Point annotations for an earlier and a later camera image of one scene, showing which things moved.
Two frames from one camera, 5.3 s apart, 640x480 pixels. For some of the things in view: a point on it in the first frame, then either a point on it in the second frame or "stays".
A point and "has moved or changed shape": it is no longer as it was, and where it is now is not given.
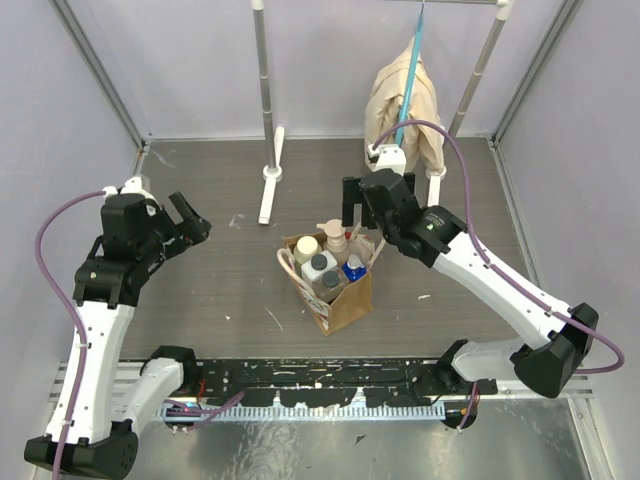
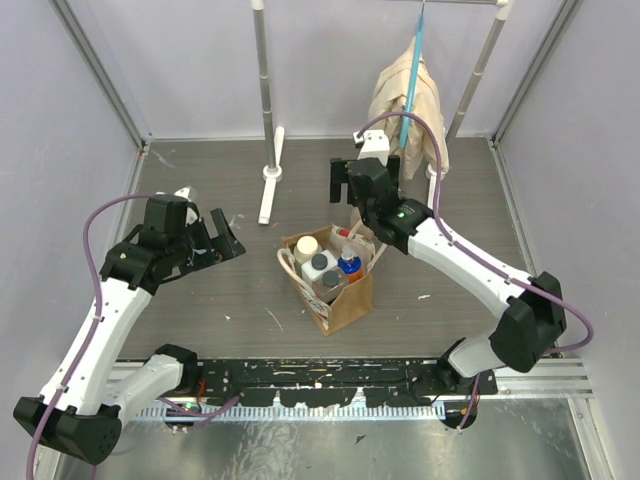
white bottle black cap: (318, 265) stays
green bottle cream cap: (306, 247) stays
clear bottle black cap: (330, 284) stays
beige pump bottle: (337, 244) has moved or changed shape
